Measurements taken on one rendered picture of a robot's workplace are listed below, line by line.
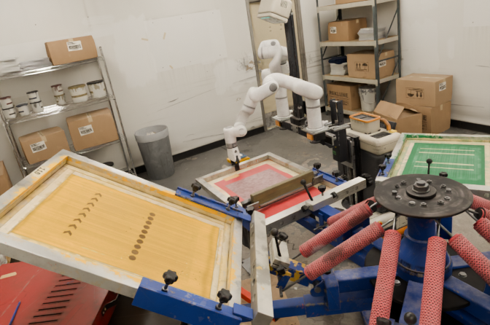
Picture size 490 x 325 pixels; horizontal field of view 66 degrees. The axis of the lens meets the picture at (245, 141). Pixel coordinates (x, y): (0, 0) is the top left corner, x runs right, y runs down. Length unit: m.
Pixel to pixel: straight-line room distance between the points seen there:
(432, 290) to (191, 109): 4.87
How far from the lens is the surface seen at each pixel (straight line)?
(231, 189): 2.31
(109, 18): 5.35
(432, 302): 1.19
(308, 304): 1.51
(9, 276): 1.88
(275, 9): 2.52
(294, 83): 2.42
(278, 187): 2.04
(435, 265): 1.23
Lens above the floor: 1.96
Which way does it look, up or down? 19 degrees down
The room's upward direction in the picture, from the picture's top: 9 degrees counter-clockwise
